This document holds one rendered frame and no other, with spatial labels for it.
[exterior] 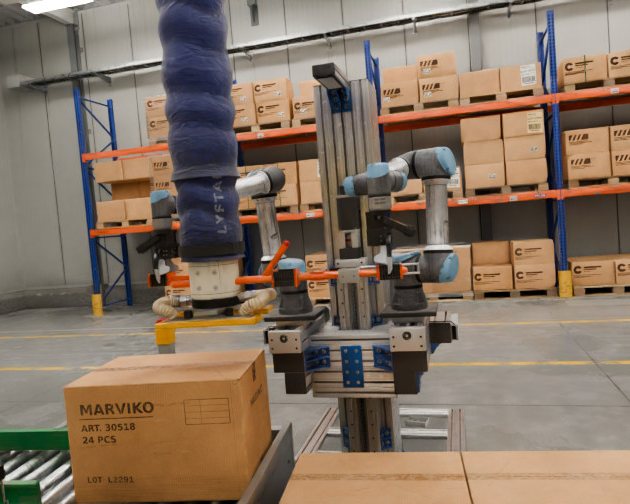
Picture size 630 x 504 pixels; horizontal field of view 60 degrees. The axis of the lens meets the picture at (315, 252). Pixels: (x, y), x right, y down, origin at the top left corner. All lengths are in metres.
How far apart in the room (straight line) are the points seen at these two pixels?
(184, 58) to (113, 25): 11.00
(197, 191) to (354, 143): 0.91
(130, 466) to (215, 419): 0.34
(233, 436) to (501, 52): 9.34
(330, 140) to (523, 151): 6.65
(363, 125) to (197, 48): 0.89
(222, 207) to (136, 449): 0.84
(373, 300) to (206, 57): 1.24
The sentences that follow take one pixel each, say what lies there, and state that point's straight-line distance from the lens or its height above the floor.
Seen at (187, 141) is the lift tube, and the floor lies 1.72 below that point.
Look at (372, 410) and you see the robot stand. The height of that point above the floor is 0.59.
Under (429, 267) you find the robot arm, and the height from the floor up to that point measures 1.21.
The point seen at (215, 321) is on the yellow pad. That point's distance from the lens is 1.80.
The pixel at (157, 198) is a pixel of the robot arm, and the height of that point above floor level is 1.57.
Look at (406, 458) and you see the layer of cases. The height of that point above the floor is 0.54.
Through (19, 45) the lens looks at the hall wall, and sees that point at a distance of 14.21.
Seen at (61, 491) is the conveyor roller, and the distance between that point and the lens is 2.33.
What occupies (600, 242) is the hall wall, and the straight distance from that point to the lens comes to 10.45.
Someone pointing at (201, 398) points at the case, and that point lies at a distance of 1.86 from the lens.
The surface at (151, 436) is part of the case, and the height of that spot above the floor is 0.77.
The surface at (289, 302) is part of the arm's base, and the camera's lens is 2.35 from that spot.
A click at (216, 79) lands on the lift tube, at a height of 1.91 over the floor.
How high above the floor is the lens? 1.43
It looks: 3 degrees down
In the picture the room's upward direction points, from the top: 5 degrees counter-clockwise
